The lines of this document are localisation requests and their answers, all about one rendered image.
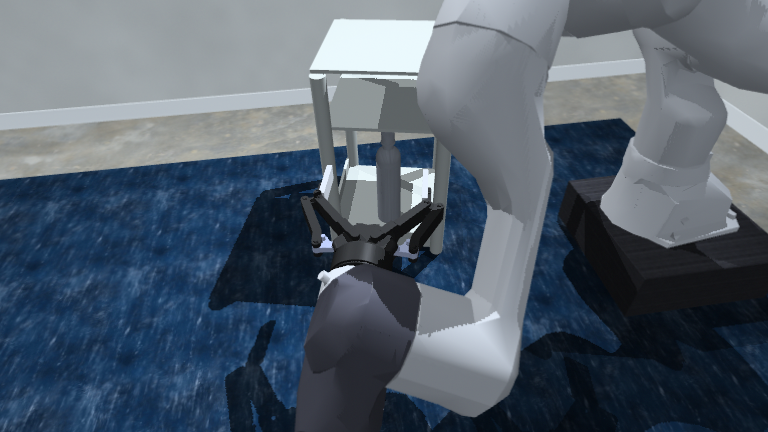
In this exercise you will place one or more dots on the white open shelving unit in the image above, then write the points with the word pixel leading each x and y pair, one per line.
pixel 375 101

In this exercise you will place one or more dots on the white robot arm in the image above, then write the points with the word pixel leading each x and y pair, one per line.
pixel 480 89

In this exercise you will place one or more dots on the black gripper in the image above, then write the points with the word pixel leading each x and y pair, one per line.
pixel 371 244

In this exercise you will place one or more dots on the grey bottle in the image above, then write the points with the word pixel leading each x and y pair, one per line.
pixel 388 175

